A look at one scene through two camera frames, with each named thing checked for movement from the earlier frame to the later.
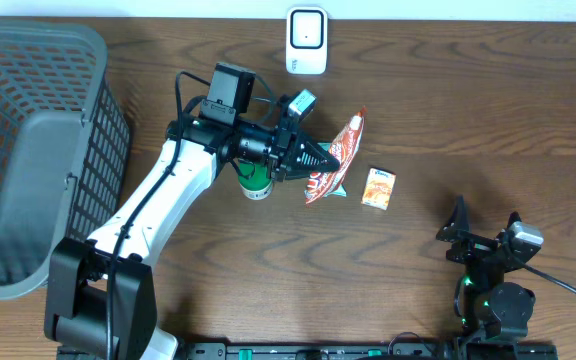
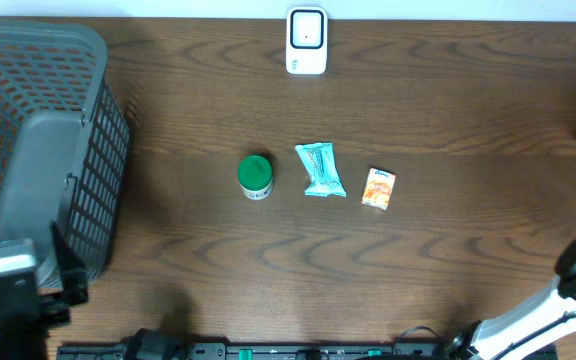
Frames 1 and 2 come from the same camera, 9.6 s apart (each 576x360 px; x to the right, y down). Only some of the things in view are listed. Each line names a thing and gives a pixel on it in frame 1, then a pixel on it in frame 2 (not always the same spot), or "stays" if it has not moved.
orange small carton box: (378, 188) stays
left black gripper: (283, 149) → (51, 312)
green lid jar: (255, 179) stays
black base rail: (367, 350) stays
